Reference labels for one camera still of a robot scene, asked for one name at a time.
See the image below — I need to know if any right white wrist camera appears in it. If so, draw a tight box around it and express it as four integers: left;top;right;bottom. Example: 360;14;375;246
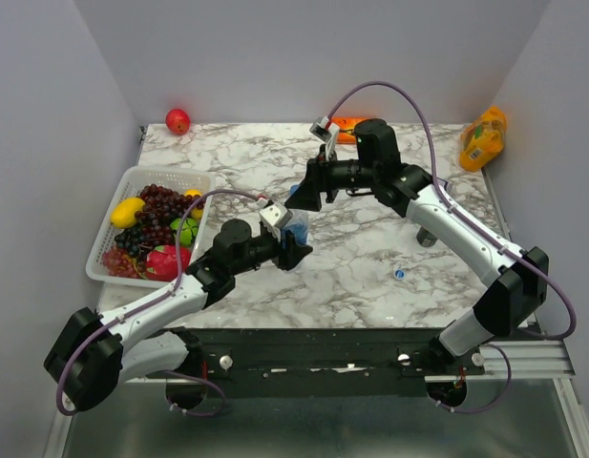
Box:
309;116;340;159

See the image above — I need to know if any purple cable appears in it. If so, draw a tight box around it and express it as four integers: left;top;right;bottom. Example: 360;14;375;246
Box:
55;189;271;417
322;80;578;415

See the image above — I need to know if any small yellow fruit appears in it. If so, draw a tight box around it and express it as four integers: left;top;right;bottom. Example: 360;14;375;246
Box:
184;189;205;220

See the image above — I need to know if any red dragon fruit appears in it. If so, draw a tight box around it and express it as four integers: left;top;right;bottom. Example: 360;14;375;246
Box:
143;245;178;281

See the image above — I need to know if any red apple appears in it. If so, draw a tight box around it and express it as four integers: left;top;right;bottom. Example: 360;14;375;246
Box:
165;109;191;135

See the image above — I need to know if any dark purple grape bunch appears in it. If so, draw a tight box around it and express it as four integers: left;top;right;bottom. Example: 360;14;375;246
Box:
114;184;188;260

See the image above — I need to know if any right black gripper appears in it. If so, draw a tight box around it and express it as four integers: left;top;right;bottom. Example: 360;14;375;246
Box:
284;144;378;212

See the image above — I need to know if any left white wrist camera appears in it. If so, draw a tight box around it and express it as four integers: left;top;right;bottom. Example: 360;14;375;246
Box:
259;202;292;241

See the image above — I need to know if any aluminium frame rail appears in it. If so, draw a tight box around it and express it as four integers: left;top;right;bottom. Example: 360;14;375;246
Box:
64;338;577;385

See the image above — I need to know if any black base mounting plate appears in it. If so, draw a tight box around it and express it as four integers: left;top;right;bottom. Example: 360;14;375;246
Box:
175;327;484;400

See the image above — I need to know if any black drink can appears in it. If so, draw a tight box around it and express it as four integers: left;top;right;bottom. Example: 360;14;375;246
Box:
416;227;437;248

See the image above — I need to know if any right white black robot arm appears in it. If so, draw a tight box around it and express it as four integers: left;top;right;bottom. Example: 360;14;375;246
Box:
285;117;548;374

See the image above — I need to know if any purple toothpaste box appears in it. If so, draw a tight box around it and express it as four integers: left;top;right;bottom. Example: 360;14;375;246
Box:
438;178;452;193

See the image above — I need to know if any clear bottle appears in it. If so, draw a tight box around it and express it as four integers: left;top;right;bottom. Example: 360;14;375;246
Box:
284;209;309;245

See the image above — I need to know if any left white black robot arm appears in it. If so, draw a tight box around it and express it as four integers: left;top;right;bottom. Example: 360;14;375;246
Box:
44;219;313;416

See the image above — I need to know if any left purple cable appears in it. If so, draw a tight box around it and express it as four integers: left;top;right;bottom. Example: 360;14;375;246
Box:
55;189;271;417

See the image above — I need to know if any white plastic basket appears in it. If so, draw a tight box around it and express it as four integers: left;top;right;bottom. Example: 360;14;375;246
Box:
85;166;216;289

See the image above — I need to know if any red grape bunch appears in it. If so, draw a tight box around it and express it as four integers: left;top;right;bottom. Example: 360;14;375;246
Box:
102;246;146;280

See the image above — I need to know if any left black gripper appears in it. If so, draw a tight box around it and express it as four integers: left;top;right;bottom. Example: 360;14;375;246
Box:
231;226;314;277

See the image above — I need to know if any orange razor box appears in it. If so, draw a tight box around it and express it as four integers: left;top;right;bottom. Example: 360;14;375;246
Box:
332;116;366;145

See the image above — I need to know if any yellow lemon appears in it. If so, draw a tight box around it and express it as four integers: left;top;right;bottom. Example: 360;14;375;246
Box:
110;197;145;229

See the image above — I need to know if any orange snack bag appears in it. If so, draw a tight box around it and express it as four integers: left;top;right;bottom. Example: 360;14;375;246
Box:
459;105;508;172

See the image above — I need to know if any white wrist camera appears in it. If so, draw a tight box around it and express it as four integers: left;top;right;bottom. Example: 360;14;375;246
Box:
309;116;340;159
259;202;292;241

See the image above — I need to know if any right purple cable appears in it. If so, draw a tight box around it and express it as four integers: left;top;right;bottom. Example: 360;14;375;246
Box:
322;80;578;415

